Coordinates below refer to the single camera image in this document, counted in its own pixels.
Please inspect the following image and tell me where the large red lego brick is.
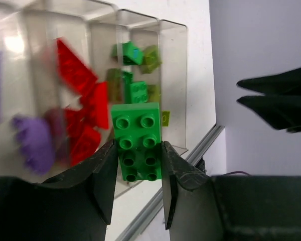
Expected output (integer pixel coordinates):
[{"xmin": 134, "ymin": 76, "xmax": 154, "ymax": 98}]
[{"xmin": 57, "ymin": 38, "xmax": 98, "ymax": 96}]

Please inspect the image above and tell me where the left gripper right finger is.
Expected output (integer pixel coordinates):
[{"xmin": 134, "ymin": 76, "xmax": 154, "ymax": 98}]
[{"xmin": 161, "ymin": 142, "xmax": 301, "ymax": 240}]

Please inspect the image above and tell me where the green L-shaped lego plate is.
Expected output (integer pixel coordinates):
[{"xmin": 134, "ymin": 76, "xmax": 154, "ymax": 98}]
[{"xmin": 111, "ymin": 102, "xmax": 162, "ymax": 182}]

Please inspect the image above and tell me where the green number one lego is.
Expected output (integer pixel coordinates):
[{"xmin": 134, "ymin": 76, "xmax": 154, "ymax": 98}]
[{"xmin": 110, "ymin": 41, "xmax": 144, "ymax": 66}]

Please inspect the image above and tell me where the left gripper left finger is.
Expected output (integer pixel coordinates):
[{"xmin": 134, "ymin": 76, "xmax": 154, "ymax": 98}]
[{"xmin": 0, "ymin": 140, "xmax": 118, "ymax": 240}]

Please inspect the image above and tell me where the small purple lego brick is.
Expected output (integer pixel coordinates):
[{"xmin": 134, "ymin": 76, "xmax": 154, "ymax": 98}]
[{"xmin": 12, "ymin": 115, "xmax": 55, "ymax": 174}]

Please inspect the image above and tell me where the red rounded lego brick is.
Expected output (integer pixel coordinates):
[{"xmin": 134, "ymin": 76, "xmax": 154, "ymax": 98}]
[{"xmin": 80, "ymin": 82, "xmax": 109, "ymax": 130}]

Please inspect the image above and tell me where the clear bin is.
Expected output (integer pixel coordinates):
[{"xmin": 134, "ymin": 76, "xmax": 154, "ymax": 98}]
[
  {"xmin": 129, "ymin": 19, "xmax": 188, "ymax": 155},
  {"xmin": 89, "ymin": 9, "xmax": 159, "ymax": 81},
  {"xmin": 22, "ymin": 1, "xmax": 116, "ymax": 168},
  {"xmin": 0, "ymin": 1, "xmax": 65, "ymax": 182}
]

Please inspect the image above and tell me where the small red lego brick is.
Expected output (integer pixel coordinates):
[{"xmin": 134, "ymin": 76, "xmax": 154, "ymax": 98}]
[{"xmin": 64, "ymin": 108, "xmax": 85, "ymax": 142}]

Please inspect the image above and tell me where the small red lego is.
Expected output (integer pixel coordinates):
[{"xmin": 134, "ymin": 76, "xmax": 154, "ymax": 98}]
[{"xmin": 70, "ymin": 125, "xmax": 101, "ymax": 166}]

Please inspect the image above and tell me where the yellow-green lego brick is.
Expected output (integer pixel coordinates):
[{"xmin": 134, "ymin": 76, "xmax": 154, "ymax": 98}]
[
  {"xmin": 140, "ymin": 45, "xmax": 162, "ymax": 74},
  {"xmin": 162, "ymin": 111, "xmax": 170, "ymax": 127}
]

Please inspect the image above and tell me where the small green lego brick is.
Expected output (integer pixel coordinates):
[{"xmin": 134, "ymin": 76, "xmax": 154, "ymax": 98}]
[{"xmin": 129, "ymin": 81, "xmax": 148, "ymax": 103}]

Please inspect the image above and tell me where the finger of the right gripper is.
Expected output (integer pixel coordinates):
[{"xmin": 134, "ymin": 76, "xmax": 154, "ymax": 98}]
[
  {"xmin": 237, "ymin": 68, "xmax": 301, "ymax": 96},
  {"xmin": 237, "ymin": 95, "xmax": 301, "ymax": 133}
]

